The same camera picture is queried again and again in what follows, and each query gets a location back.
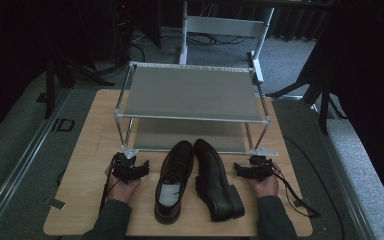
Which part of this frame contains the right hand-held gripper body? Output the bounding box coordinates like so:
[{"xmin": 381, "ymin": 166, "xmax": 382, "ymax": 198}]
[{"xmin": 248, "ymin": 154, "xmax": 274, "ymax": 183}]

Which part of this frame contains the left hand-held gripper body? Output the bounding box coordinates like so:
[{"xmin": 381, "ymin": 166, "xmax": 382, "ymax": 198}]
[{"xmin": 112, "ymin": 152, "xmax": 139, "ymax": 185}]

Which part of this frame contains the black leather shoe with laces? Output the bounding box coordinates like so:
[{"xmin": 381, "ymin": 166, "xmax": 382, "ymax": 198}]
[{"xmin": 153, "ymin": 139, "xmax": 195, "ymax": 225}]

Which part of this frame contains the grey two-tier shoe rack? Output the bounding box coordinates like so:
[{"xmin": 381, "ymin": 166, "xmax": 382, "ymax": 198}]
[{"xmin": 114, "ymin": 61, "xmax": 280, "ymax": 160}]

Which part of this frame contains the person's right hand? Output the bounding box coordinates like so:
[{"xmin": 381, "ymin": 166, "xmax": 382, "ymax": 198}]
[{"xmin": 247, "ymin": 163, "xmax": 280, "ymax": 199}]

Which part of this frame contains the person's left hand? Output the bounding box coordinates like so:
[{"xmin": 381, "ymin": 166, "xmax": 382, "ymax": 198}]
[{"xmin": 105, "ymin": 165, "xmax": 142, "ymax": 205}]

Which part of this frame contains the grey tape piece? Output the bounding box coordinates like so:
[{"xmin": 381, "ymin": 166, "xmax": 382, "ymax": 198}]
[{"xmin": 42, "ymin": 196, "xmax": 67, "ymax": 211}]

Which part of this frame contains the black tripod stand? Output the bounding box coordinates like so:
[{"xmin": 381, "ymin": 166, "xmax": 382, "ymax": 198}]
[
  {"xmin": 265, "ymin": 56, "xmax": 348, "ymax": 136},
  {"xmin": 35, "ymin": 39, "xmax": 116, "ymax": 120}
]

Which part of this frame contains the dark equipment tower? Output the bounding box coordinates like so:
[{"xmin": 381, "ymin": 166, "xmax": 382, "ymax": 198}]
[{"xmin": 108, "ymin": 0, "xmax": 135, "ymax": 63}]

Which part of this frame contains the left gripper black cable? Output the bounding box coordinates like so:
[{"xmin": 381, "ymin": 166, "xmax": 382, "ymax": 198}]
[{"xmin": 98, "ymin": 153, "xmax": 119, "ymax": 216}]

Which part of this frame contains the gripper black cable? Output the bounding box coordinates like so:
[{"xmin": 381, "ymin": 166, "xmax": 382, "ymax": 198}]
[
  {"xmin": 98, "ymin": 153, "xmax": 119, "ymax": 216},
  {"xmin": 271, "ymin": 163, "xmax": 322, "ymax": 219}
]

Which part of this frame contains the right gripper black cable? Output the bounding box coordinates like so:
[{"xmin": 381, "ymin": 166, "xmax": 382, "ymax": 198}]
[{"xmin": 271, "ymin": 163, "xmax": 322, "ymax": 219}]

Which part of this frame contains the thin black floor cable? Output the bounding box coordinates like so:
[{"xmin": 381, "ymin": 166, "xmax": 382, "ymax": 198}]
[{"xmin": 282, "ymin": 135, "xmax": 346, "ymax": 240}]

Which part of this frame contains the black rectangular floor bracket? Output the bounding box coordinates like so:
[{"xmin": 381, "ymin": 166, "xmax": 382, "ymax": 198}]
[{"xmin": 50, "ymin": 117, "xmax": 76, "ymax": 133}]

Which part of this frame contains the metal floor rail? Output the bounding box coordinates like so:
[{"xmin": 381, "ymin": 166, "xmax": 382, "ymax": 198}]
[
  {"xmin": 308, "ymin": 99, "xmax": 378, "ymax": 240},
  {"xmin": 0, "ymin": 89, "xmax": 72, "ymax": 236}
]

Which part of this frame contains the bundle of black floor cables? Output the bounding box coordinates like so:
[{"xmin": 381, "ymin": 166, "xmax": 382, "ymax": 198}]
[{"xmin": 161, "ymin": 31, "xmax": 249, "ymax": 47}]

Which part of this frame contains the white metal stand frame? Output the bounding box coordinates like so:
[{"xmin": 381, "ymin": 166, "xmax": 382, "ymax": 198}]
[{"xmin": 178, "ymin": 0, "xmax": 276, "ymax": 85}]

